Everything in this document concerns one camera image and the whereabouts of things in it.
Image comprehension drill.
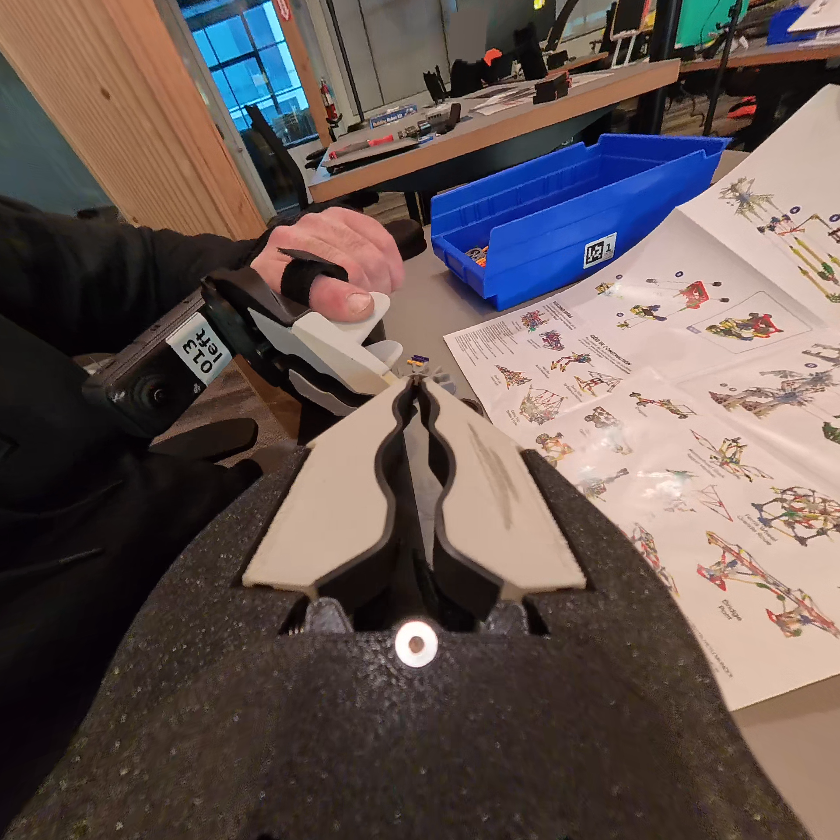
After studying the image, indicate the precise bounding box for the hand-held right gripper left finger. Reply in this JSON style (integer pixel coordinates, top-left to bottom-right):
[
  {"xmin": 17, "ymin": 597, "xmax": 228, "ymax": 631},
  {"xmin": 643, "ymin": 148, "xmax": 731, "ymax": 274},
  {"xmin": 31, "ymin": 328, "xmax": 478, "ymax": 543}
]
[{"xmin": 241, "ymin": 377, "xmax": 421, "ymax": 614}]

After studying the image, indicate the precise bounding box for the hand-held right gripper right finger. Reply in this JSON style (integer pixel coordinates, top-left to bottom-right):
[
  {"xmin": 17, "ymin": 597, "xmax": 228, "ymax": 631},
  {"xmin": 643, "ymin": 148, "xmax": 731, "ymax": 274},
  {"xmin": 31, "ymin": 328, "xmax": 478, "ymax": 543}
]
[{"xmin": 416, "ymin": 379, "xmax": 587, "ymax": 621}]

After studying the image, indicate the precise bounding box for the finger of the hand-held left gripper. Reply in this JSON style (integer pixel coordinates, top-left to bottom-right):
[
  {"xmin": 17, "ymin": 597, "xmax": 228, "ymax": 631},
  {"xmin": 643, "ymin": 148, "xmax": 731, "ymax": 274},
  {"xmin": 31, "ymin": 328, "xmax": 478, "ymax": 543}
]
[
  {"xmin": 249, "ymin": 292, "xmax": 404, "ymax": 396},
  {"xmin": 287, "ymin": 367, "xmax": 389, "ymax": 417}
]

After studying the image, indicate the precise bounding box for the blue plastic parts bin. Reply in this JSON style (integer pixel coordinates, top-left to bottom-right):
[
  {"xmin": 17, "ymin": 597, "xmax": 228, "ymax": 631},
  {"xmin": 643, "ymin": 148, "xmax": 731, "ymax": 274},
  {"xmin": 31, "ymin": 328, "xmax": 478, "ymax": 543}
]
[{"xmin": 430, "ymin": 133, "xmax": 731, "ymax": 312}]

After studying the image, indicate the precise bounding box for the person's left hand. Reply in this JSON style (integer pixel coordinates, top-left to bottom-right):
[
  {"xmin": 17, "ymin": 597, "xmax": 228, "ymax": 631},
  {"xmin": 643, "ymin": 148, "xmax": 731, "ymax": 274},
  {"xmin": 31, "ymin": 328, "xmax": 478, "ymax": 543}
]
[{"xmin": 249, "ymin": 205, "xmax": 406, "ymax": 324}]

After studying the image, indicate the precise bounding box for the black office chair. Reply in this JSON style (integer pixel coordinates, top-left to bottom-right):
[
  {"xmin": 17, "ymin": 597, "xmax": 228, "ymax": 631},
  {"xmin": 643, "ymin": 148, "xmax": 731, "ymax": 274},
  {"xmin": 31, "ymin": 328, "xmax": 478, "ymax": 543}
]
[{"xmin": 244, "ymin": 104, "xmax": 312, "ymax": 211}]

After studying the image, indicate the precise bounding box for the white printed instruction sheet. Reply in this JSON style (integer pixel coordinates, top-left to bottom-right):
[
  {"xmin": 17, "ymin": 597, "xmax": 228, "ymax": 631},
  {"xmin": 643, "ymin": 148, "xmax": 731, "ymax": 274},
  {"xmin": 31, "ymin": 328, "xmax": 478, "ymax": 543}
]
[{"xmin": 443, "ymin": 84, "xmax": 840, "ymax": 713}]

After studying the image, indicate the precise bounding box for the wooden column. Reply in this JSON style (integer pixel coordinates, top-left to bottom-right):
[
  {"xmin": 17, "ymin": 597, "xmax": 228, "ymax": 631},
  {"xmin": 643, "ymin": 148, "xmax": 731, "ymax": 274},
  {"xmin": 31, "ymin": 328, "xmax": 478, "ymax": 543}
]
[{"xmin": 0, "ymin": 0, "xmax": 304, "ymax": 442}]

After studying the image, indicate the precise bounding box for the glass window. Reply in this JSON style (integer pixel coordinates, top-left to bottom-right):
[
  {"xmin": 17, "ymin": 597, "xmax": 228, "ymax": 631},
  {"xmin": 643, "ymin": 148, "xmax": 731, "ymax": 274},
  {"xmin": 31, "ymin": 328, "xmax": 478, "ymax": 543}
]
[{"xmin": 176, "ymin": 0, "xmax": 312, "ymax": 145}]

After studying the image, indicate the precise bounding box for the grey table wooden edge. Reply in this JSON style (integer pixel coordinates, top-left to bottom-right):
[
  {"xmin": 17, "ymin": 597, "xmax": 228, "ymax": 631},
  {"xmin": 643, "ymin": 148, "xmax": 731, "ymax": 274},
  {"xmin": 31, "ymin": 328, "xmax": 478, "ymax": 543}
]
[
  {"xmin": 679, "ymin": 36, "xmax": 840, "ymax": 74},
  {"xmin": 307, "ymin": 58, "xmax": 681, "ymax": 204}
]

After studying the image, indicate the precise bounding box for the black tripod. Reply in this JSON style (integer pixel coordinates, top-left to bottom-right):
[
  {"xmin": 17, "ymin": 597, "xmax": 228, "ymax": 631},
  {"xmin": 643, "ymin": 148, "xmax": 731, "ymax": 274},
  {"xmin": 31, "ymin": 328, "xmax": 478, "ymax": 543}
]
[{"xmin": 702, "ymin": 0, "xmax": 749, "ymax": 132}]

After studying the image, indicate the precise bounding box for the small blue bin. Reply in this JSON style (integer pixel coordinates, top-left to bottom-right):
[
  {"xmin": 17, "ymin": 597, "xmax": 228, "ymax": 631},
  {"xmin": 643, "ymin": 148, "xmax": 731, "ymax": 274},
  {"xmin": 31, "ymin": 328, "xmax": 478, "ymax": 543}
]
[{"xmin": 766, "ymin": 5, "xmax": 811, "ymax": 46}]

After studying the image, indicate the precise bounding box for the red handled tool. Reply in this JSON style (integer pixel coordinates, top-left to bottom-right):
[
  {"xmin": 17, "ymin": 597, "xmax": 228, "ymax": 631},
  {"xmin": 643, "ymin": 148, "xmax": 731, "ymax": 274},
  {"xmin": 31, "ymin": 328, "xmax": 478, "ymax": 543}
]
[{"xmin": 328, "ymin": 134, "xmax": 395, "ymax": 160}]

